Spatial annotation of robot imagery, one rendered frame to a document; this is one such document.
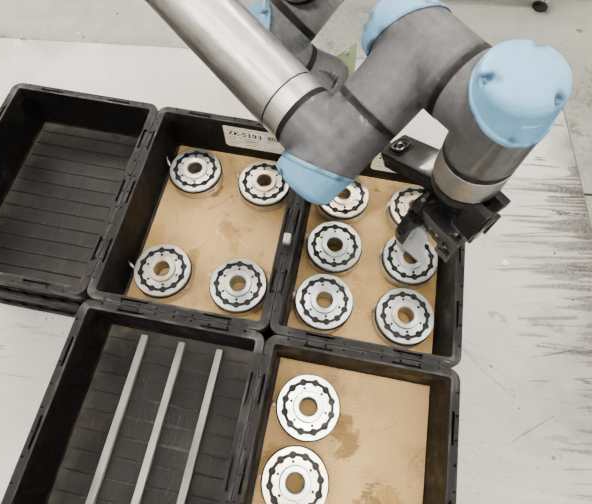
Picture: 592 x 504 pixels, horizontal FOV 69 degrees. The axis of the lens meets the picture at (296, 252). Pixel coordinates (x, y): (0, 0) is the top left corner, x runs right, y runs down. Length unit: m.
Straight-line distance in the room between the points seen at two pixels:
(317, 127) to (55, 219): 0.66
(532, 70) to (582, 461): 0.81
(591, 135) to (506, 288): 1.51
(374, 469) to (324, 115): 0.56
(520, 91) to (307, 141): 0.19
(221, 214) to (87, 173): 0.30
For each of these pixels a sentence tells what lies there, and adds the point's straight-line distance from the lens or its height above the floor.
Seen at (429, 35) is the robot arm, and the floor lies 1.33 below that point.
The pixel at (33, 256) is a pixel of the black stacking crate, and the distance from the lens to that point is 0.97.
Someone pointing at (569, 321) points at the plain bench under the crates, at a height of 0.70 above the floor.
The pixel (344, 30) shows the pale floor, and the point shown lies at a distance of 2.53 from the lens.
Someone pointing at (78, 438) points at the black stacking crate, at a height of 0.83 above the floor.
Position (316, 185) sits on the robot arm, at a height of 1.22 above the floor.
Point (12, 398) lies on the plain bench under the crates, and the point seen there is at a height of 0.70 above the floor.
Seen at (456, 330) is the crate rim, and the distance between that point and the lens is 0.74.
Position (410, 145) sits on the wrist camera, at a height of 1.14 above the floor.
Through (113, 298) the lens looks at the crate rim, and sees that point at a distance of 0.75.
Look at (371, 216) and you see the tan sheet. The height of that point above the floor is 0.83.
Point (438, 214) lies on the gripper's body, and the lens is 0.56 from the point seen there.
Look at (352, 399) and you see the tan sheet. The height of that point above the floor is 0.83.
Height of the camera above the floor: 1.60
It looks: 67 degrees down
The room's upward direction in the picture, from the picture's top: 3 degrees clockwise
